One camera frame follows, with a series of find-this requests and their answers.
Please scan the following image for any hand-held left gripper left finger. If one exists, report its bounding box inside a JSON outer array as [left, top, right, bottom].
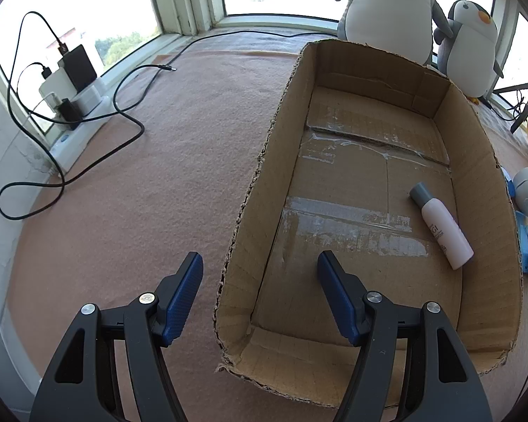
[[29, 251, 204, 422]]

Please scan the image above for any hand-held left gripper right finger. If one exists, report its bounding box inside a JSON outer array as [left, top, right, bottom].
[[317, 250, 494, 422]]

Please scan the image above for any cardboard box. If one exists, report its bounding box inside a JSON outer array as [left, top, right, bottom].
[[213, 39, 524, 407]]

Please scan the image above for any white bottle with grey cap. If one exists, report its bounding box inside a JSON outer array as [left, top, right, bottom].
[[408, 181, 474, 271]]

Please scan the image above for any blue phone stand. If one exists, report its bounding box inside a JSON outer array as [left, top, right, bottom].
[[516, 211, 528, 273]]

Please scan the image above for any pink felt mat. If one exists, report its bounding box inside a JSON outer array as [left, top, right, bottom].
[[6, 26, 528, 422]]

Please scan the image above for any white power strip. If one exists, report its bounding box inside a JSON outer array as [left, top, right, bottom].
[[48, 77, 115, 172]]

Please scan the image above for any small blue flat gadget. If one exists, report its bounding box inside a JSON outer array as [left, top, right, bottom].
[[502, 168, 516, 200]]

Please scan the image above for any black power adapter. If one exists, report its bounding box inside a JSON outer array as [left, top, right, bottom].
[[57, 99, 83, 130]]

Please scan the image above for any white charger block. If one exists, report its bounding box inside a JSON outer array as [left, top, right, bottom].
[[39, 68, 77, 102]]

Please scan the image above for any small grey penguin plush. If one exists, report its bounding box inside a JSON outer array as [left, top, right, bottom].
[[433, 0, 504, 100]]

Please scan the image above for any large grey penguin plush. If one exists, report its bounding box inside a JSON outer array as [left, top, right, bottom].
[[332, 0, 454, 66]]

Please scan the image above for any thin black cable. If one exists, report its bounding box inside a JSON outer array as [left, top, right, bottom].
[[516, 367, 528, 406]]

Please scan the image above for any black cable with loose plug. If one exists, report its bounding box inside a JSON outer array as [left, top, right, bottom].
[[0, 65, 177, 220]]

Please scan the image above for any black tripod cable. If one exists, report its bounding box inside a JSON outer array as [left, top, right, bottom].
[[479, 98, 516, 122]]

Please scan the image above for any black cable along window sill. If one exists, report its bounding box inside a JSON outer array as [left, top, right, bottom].
[[161, 30, 341, 69]]

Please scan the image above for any black charger block cable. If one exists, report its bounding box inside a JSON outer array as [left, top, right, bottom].
[[9, 64, 54, 119]]

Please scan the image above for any white window frame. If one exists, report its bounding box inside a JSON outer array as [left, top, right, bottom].
[[144, 0, 228, 36]]

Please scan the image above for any black power bank cable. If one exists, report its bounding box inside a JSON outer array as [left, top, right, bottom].
[[6, 11, 69, 172]]

